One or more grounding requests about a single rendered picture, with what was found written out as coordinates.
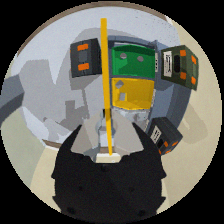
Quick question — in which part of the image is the yellow bin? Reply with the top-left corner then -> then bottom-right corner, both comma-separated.
112,78 -> 154,110

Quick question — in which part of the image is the green open bin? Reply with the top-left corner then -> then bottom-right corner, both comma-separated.
111,44 -> 155,78

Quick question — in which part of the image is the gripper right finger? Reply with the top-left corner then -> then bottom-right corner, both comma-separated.
110,108 -> 167,179

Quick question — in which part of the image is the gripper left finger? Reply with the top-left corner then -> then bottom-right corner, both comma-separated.
51,108 -> 105,179

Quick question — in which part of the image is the orange bar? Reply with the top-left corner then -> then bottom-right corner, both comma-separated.
101,18 -> 112,156

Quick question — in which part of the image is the grey open bin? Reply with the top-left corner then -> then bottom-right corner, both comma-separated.
113,106 -> 150,131

